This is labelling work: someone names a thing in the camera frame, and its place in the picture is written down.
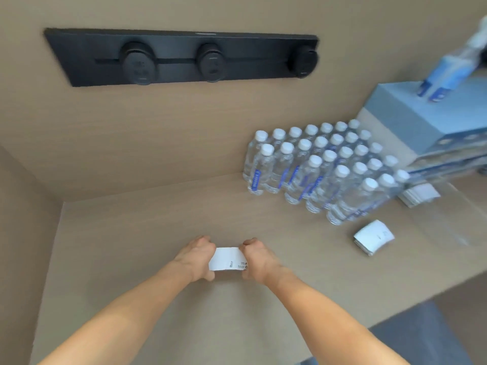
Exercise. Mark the person's left forearm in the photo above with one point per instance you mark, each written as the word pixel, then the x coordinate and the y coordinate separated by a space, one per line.
pixel 114 319

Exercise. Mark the curled stack of white labels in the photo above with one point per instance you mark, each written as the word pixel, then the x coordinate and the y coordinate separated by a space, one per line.
pixel 374 237

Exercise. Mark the person's right hand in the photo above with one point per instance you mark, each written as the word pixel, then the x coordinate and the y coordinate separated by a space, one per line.
pixel 262 264

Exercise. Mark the flat stack of white labels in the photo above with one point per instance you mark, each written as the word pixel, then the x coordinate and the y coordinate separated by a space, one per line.
pixel 418 194

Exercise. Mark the black wall power track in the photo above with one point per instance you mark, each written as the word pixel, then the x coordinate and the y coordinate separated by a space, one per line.
pixel 95 53

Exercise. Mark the person's right fingers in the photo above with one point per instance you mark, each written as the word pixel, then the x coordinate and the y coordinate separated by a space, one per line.
pixel 248 248

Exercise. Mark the person's right forearm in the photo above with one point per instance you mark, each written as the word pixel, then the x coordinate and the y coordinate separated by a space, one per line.
pixel 334 319

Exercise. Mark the blue printed carton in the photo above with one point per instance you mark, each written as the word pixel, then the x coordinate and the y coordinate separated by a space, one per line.
pixel 452 159

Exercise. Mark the clear plastic sheet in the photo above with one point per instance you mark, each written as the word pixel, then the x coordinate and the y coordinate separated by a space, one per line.
pixel 452 212

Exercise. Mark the large blue cardboard box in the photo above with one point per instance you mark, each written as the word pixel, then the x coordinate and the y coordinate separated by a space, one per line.
pixel 411 113

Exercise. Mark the group of clear water bottles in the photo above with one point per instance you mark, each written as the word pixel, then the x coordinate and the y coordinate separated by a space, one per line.
pixel 327 171

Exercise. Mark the blue and white spray bottle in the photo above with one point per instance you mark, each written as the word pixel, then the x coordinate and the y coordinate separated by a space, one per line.
pixel 449 72

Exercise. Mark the white paper label strip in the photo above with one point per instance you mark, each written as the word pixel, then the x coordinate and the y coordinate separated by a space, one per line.
pixel 228 259

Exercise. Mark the round black socket adapter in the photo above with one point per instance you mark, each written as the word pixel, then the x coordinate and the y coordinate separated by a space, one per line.
pixel 304 60
pixel 137 64
pixel 209 62

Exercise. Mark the person's left hand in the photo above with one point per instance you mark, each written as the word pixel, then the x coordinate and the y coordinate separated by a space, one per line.
pixel 190 260

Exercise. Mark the person's left fingers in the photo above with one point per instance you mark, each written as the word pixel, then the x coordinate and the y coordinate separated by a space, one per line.
pixel 207 245

